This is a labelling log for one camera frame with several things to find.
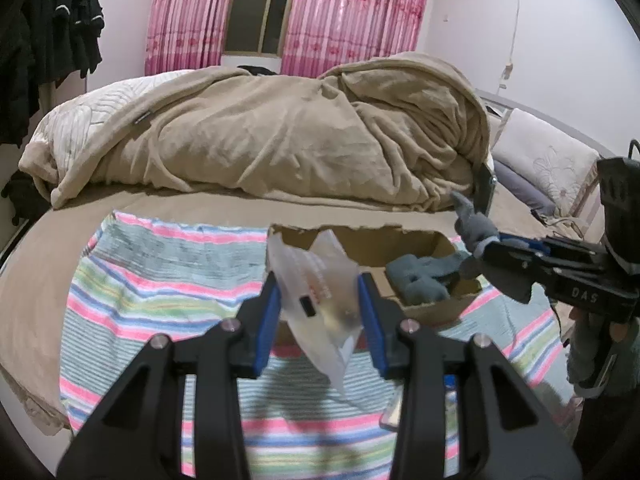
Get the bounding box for clear plastic packet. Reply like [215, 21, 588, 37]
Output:
[265, 227, 366, 397]

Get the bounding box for white patterned quilt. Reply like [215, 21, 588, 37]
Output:
[27, 70, 193, 161]

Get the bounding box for black hanging clothes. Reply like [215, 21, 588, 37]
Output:
[0, 0, 104, 147]

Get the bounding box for cardboard box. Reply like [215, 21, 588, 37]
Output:
[269, 224, 484, 347]

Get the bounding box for beige fleece blanket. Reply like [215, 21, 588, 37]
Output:
[20, 51, 493, 212]

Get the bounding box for grey pillow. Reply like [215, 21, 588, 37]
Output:
[492, 159, 557, 217]

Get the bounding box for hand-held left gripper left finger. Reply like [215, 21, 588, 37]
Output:
[56, 271, 282, 480]

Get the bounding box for grey sock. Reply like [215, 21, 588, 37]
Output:
[450, 191, 537, 306]
[386, 252, 473, 307]

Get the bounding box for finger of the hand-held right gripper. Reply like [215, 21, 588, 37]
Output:
[498, 233, 551, 256]
[481, 243, 553, 283]

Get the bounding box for white wall cable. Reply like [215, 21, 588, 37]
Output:
[497, 0, 525, 93]

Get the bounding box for person's right hand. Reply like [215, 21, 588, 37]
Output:
[566, 304, 640, 399]

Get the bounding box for window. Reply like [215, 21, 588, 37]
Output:
[221, 0, 302, 57]

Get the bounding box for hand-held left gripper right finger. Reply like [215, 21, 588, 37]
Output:
[357, 272, 583, 480]

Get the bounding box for pink floral curtain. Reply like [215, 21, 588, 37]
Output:
[144, 0, 242, 77]
[280, 0, 435, 78]

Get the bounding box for black cloth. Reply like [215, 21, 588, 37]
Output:
[1, 170, 53, 227]

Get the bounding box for white embroidered pillow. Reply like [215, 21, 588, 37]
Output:
[492, 108, 601, 217]

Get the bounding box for striped pastel blanket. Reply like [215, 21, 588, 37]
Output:
[59, 211, 577, 480]

